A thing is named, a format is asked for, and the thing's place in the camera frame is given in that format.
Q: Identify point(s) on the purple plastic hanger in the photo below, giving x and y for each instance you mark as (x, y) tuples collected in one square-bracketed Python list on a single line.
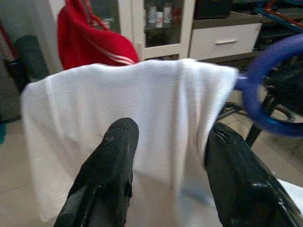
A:
[(252, 94)]

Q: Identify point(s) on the white waffle-knit garment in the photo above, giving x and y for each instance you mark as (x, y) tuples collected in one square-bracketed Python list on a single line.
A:
[(118, 94)]

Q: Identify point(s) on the dark grey upright object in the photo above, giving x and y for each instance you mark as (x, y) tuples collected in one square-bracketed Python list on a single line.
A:
[(32, 59)]

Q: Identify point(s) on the white glass-door cabinet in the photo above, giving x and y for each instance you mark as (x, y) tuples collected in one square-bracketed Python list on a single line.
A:
[(137, 28)]

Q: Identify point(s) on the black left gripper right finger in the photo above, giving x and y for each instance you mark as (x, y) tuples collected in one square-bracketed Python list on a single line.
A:
[(248, 189)]

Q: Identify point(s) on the dark red jar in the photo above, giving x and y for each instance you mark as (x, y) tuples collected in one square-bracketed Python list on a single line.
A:
[(178, 16)]

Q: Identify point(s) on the teal object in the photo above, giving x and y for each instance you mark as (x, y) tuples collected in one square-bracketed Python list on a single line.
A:
[(2, 134)]

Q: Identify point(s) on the blue metal frame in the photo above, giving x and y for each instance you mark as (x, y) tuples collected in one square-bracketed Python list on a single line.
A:
[(279, 17)]

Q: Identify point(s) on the red garment white stripes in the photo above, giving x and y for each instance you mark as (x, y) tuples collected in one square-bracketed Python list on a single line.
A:
[(82, 40)]

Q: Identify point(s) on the black box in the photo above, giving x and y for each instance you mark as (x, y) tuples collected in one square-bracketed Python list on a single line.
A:
[(211, 9)]

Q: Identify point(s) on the white drawer unit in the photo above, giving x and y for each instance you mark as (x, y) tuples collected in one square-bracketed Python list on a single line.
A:
[(206, 47)]

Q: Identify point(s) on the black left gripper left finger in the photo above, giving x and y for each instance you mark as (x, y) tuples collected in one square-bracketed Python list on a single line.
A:
[(106, 177)]

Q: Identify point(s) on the black metal chair frame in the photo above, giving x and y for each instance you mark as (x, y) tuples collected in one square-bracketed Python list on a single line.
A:
[(254, 134)]

